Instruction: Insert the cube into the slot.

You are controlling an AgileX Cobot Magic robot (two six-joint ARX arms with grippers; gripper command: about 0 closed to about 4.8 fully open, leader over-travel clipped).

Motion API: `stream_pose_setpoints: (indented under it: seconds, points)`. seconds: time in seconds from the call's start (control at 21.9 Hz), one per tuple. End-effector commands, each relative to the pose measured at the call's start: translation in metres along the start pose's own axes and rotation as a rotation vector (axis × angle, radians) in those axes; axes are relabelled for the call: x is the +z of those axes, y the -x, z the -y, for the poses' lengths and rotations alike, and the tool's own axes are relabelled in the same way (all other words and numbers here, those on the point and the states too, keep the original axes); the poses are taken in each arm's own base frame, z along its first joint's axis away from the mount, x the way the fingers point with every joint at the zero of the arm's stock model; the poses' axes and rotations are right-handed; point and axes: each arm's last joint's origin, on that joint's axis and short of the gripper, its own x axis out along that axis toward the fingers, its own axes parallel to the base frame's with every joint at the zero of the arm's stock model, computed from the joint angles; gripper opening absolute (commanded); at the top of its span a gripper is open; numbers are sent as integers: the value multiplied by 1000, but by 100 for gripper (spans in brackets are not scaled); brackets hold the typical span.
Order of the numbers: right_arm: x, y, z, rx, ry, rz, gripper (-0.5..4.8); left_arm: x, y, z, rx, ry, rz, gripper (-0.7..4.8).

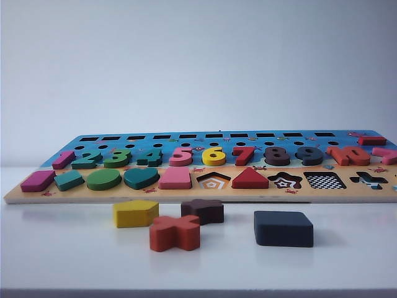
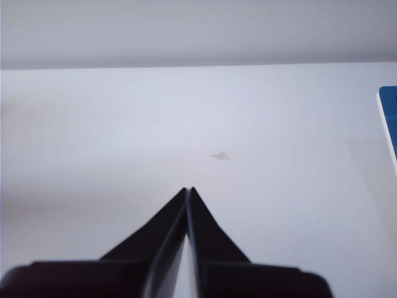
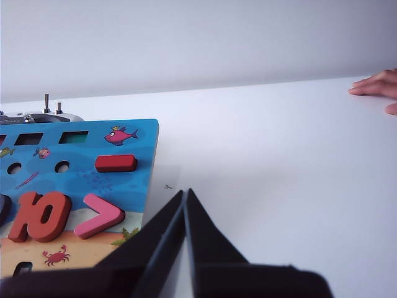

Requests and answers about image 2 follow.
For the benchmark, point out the wooden sea-themed puzzle board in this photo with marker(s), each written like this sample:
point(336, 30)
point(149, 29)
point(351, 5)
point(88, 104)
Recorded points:
point(389, 118)

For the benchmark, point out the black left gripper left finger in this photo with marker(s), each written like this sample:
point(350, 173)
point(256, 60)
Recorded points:
point(164, 236)

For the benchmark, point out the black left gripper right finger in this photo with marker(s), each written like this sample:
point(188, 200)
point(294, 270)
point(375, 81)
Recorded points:
point(211, 239)

